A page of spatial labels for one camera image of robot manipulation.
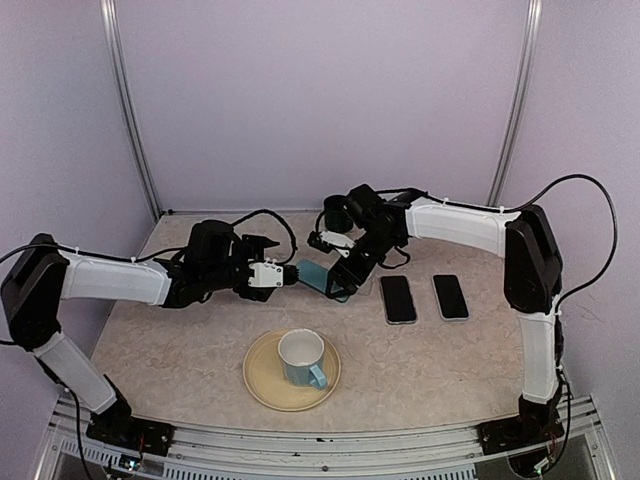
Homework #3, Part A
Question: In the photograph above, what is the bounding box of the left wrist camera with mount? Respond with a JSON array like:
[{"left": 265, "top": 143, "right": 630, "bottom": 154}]
[{"left": 248, "top": 261, "right": 299, "bottom": 288}]

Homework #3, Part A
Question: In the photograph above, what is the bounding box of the beige round plate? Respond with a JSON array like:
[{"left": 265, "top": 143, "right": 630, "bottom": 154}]
[{"left": 243, "top": 328, "right": 342, "bottom": 412}]

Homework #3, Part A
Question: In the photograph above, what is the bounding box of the aluminium frame post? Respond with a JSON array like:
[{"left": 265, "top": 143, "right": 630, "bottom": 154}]
[
  {"left": 100, "top": 0, "right": 163, "bottom": 222},
  {"left": 486, "top": 0, "right": 543, "bottom": 206}
]

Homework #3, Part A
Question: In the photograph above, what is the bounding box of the dark green cup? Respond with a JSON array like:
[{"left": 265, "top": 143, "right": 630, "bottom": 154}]
[{"left": 323, "top": 194, "right": 354, "bottom": 234}]

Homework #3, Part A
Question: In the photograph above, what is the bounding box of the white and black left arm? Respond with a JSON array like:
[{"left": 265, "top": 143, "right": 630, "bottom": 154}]
[{"left": 1, "top": 220, "right": 287, "bottom": 445}]

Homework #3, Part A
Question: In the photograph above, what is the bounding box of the blue mug with white inside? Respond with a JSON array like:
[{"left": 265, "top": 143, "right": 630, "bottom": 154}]
[{"left": 277, "top": 329, "right": 328, "bottom": 390}]

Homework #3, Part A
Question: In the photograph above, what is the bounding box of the teal smartphone face down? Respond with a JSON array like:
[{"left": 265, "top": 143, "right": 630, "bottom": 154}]
[{"left": 296, "top": 259, "right": 349, "bottom": 303}]

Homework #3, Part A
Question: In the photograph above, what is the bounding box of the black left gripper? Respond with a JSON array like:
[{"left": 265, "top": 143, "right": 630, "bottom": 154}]
[{"left": 203, "top": 234, "right": 275, "bottom": 302}]

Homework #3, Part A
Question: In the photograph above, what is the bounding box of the black smartphone with teal edge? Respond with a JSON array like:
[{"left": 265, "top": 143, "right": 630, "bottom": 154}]
[{"left": 433, "top": 274, "right": 469, "bottom": 319}]

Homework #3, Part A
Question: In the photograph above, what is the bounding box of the lilac phone case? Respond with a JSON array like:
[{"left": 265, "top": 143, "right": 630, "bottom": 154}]
[{"left": 431, "top": 273, "right": 472, "bottom": 322}]

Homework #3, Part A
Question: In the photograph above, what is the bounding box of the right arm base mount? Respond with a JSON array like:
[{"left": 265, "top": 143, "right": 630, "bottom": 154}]
[{"left": 476, "top": 390, "right": 565, "bottom": 455}]

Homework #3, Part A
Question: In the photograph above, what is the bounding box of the right aluminium frame post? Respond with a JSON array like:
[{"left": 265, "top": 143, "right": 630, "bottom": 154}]
[{"left": 486, "top": 0, "right": 543, "bottom": 206}]

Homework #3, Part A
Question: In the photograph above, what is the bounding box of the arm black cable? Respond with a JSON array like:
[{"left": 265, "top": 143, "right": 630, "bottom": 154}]
[
  {"left": 514, "top": 173, "right": 617, "bottom": 301},
  {"left": 0, "top": 208, "right": 299, "bottom": 266}
]

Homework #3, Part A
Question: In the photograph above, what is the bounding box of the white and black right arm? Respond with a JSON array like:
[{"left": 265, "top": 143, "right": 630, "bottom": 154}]
[{"left": 323, "top": 184, "right": 563, "bottom": 404}]

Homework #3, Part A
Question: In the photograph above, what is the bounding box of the front aluminium rail base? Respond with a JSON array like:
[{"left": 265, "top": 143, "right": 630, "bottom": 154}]
[{"left": 30, "top": 396, "right": 620, "bottom": 479}]

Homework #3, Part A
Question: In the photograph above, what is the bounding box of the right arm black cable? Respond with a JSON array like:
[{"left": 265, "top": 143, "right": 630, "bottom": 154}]
[{"left": 514, "top": 173, "right": 617, "bottom": 301}]

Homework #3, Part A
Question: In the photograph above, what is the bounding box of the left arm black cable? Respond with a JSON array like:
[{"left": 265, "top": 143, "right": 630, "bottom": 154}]
[{"left": 0, "top": 208, "right": 299, "bottom": 266}]

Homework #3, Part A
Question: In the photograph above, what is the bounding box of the left aluminium frame post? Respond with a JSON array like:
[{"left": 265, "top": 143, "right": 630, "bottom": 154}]
[{"left": 100, "top": 0, "right": 163, "bottom": 222}]

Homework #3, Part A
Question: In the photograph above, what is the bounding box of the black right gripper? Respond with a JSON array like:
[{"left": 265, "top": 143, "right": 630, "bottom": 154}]
[{"left": 326, "top": 226, "right": 400, "bottom": 295}]

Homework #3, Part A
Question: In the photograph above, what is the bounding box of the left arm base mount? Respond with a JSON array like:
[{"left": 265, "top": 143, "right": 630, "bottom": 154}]
[{"left": 86, "top": 412, "right": 175, "bottom": 457}]

